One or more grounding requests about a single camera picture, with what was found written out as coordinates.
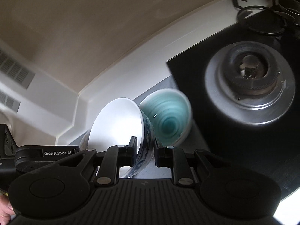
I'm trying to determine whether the blue white patterned bowl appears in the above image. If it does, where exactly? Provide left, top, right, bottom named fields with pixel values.
left=79, top=97, right=155, bottom=178

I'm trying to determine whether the person's hand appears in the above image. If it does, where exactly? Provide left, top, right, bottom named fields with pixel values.
left=0, top=194, right=15, bottom=225

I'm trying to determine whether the teal ceramic bowl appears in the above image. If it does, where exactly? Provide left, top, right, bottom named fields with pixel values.
left=139, top=88, right=193, bottom=146

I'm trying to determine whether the black gas stove top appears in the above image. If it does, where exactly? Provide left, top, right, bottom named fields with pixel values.
left=167, top=6, right=299, bottom=197

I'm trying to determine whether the silver gas burner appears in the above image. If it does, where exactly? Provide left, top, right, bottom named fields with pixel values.
left=205, top=41, right=296, bottom=126

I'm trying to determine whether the black pan support grate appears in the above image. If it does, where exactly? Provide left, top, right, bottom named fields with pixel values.
left=230, top=0, right=300, bottom=27

